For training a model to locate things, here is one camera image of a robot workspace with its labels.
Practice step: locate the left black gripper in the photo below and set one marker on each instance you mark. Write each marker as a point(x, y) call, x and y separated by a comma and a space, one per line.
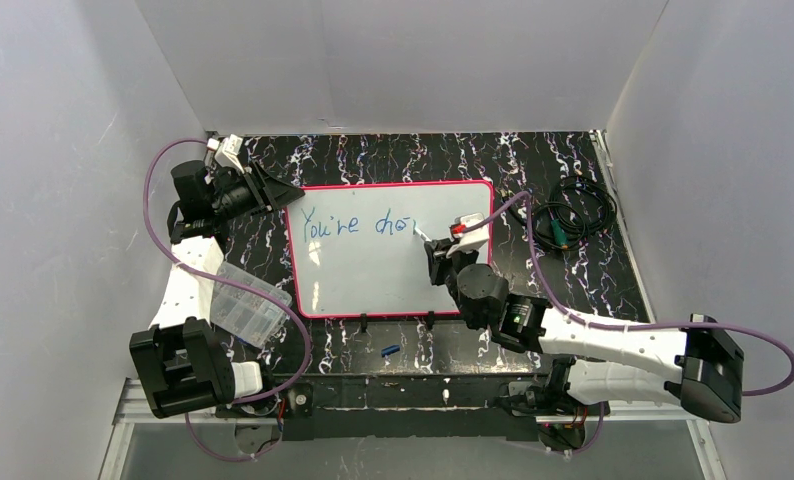
point(258, 192)

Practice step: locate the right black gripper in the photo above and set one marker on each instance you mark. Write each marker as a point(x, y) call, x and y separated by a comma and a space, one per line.
point(441, 251)

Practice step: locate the white blue whiteboard marker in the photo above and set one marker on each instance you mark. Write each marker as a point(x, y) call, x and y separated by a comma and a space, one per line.
point(423, 236)

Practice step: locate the blue marker cap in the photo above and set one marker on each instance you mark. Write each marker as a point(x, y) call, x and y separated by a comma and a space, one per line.
point(389, 350)

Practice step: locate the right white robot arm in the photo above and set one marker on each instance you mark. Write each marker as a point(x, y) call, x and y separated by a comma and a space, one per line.
point(698, 367)

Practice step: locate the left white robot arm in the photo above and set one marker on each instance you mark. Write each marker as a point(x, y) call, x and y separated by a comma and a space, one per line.
point(179, 359)

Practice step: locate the pink framed whiteboard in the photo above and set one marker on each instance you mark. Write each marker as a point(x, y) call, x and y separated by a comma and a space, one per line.
point(353, 249)

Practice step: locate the clear plastic screw box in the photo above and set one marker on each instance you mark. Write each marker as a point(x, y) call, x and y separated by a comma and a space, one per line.
point(249, 317)

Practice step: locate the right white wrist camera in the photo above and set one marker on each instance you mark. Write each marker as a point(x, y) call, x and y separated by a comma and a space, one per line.
point(469, 233)

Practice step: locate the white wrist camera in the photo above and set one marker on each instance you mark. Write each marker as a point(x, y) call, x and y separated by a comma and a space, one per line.
point(225, 152)
point(469, 233)

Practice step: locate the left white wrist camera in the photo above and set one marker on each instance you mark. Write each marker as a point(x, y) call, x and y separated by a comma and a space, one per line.
point(225, 152)

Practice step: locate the green handled screwdriver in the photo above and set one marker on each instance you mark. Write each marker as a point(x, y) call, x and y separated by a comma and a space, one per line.
point(559, 234)

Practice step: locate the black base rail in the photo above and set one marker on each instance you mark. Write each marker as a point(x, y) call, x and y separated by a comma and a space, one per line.
point(403, 406)

